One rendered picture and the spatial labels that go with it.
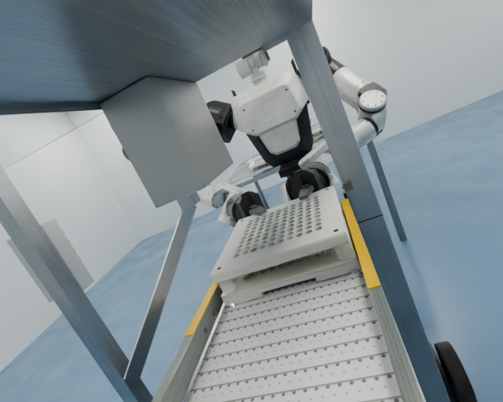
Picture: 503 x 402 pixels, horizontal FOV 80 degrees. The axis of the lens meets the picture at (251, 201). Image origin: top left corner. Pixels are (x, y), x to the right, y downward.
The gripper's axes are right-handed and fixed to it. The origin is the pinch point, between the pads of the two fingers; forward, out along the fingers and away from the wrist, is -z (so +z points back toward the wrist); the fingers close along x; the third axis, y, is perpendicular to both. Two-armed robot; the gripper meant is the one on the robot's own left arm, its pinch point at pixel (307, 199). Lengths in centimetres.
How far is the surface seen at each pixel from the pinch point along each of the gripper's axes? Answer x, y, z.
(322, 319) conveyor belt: 6.6, -4.1, -32.9
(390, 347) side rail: 2.9, -13.1, -42.3
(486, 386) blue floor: 96, -26, 29
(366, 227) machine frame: 12.2, -9.8, 2.7
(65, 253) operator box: -8, 83, -2
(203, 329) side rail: 4.3, 14.2, -34.3
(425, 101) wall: 68, -110, 520
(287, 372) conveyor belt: 6.5, -0.7, -41.1
